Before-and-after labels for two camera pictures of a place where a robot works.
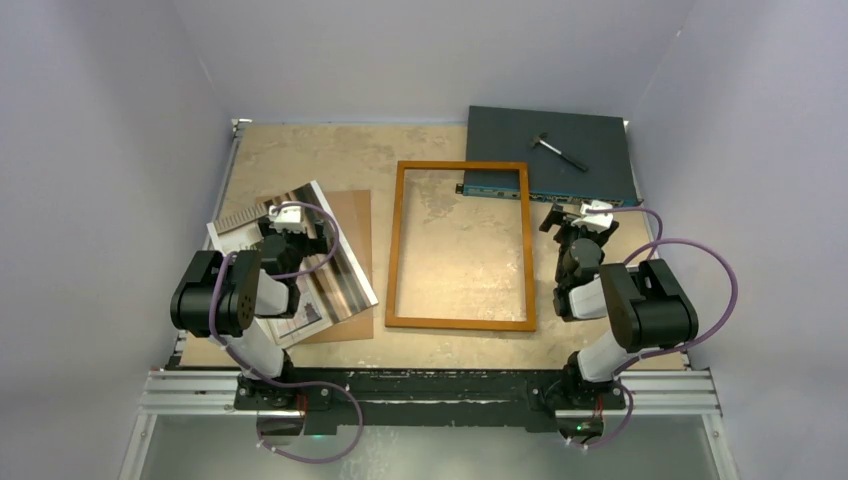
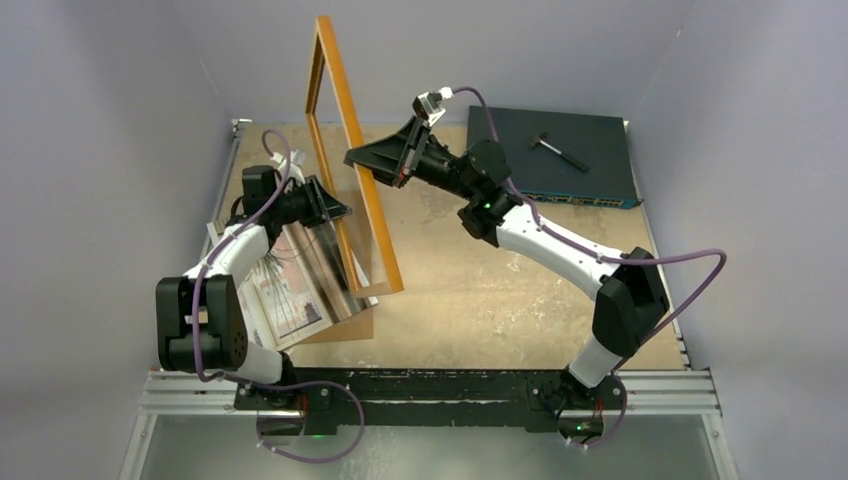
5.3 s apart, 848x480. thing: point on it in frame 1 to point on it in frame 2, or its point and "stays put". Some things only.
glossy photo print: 332,286 stays put
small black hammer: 537,139 stays put
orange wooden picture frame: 447,323 to 322,31
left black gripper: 311,245 to 321,205
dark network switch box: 599,142 stays put
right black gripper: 557,216 to 395,159
